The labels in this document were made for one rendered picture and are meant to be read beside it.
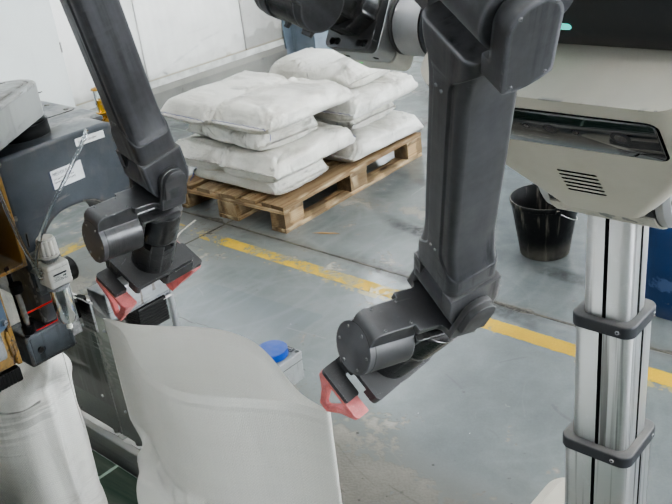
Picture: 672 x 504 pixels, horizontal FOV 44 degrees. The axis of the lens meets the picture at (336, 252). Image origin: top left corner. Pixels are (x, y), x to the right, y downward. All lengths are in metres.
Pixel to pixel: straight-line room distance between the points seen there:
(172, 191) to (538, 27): 0.65
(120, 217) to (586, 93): 0.59
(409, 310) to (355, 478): 1.76
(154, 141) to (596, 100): 0.53
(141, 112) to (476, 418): 1.94
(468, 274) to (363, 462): 1.88
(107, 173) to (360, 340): 0.67
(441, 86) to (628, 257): 0.83
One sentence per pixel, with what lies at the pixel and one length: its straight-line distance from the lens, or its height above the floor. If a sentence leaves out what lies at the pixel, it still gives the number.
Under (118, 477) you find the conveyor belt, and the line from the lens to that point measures 2.15.
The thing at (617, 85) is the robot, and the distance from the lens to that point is 1.05.
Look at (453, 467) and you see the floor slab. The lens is 2.58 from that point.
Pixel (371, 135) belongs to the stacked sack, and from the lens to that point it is 4.58.
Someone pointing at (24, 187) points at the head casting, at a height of 1.29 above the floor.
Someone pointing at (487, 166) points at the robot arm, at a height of 1.45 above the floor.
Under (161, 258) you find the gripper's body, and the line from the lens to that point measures 1.16.
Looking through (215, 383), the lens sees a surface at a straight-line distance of 1.35.
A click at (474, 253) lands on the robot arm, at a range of 0.76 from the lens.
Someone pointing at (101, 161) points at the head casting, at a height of 1.28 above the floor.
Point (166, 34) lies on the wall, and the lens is 6.51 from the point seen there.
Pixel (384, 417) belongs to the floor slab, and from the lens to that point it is 2.78.
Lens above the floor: 1.69
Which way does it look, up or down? 26 degrees down
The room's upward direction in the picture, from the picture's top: 7 degrees counter-clockwise
